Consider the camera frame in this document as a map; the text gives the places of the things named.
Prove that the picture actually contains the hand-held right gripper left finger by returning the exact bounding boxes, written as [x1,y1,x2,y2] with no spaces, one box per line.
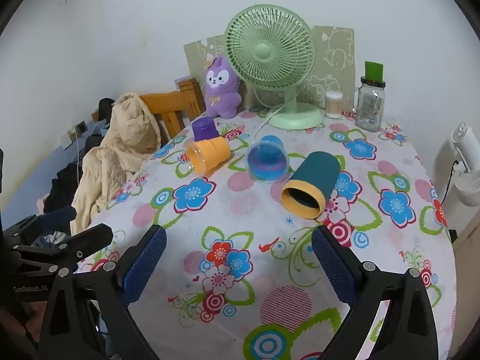
[39,224,168,360]

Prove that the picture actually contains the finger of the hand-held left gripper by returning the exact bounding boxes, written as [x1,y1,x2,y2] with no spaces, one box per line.
[10,223,114,275]

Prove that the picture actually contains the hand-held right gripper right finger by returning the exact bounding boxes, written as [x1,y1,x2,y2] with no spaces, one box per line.
[311,225,439,360]

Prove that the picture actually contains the teal cup with yellow rim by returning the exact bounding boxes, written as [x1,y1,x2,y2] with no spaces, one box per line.
[281,151,341,219]

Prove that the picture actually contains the clear blue plastic cup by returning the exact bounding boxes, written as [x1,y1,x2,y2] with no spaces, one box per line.
[247,135,292,183]

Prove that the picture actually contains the orange plastic cup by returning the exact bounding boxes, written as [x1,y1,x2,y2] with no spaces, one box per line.
[186,137,231,176]

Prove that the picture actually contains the purple plastic cup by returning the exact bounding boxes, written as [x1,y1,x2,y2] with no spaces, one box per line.
[192,117,219,143]

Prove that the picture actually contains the pile of dark clothes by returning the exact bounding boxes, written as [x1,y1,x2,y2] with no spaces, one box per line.
[42,98,115,246]

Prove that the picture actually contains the floral tablecloth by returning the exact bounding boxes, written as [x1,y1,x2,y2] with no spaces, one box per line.
[70,106,457,360]

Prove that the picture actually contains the blue bed sheet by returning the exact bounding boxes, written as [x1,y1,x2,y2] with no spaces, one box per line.
[0,143,88,220]

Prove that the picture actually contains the beige crumpled garment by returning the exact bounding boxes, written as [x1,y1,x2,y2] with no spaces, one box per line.
[70,92,162,235]

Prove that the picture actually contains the white standing fan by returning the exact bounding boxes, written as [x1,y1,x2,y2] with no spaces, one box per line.
[448,122,480,208]

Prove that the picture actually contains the wooden chair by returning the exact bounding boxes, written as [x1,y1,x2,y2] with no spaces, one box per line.
[91,77,206,148]

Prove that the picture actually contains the cotton swab container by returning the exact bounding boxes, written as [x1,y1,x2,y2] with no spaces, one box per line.
[325,90,344,119]

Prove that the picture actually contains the glass jar with green lid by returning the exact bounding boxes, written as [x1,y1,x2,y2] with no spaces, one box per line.
[352,61,387,133]

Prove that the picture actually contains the purple plush toy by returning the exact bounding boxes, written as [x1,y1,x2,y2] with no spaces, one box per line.
[202,55,243,119]

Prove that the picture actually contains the green patterned board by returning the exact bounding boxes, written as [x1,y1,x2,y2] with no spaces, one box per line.
[183,26,355,112]

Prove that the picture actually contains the green desk fan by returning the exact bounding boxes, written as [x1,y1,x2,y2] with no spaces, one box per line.
[225,4,325,130]

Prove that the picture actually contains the thin white charging cable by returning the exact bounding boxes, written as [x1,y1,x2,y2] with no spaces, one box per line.
[73,127,82,197]

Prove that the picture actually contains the wall socket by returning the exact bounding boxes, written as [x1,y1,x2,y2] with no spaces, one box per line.
[67,120,89,138]

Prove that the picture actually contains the black power cable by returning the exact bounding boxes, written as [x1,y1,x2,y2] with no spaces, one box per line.
[438,158,463,205]

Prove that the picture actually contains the white fan cable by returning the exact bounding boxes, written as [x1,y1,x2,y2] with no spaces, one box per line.
[254,104,286,144]

